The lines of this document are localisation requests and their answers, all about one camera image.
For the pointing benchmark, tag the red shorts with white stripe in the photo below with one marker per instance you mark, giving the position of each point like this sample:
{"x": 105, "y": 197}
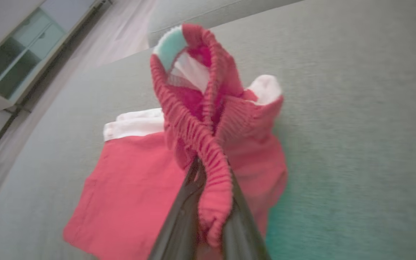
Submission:
{"x": 128, "y": 187}

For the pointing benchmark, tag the grey sofa seat cushion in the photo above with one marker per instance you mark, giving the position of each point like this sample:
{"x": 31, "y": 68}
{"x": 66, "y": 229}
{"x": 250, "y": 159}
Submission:
{"x": 229, "y": 11}

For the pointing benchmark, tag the grey mint television cabinet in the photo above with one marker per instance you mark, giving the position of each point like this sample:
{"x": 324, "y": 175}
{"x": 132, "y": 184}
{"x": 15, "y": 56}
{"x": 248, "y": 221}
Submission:
{"x": 20, "y": 47}

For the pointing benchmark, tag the grey sofa chaise seat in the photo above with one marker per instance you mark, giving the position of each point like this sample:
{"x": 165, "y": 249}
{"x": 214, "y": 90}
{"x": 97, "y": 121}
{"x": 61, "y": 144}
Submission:
{"x": 356, "y": 126}

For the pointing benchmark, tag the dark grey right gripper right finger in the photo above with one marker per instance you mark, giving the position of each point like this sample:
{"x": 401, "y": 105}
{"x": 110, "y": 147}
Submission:
{"x": 244, "y": 242}

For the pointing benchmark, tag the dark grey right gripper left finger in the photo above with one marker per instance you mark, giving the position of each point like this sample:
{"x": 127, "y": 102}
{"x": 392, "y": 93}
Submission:
{"x": 181, "y": 231}

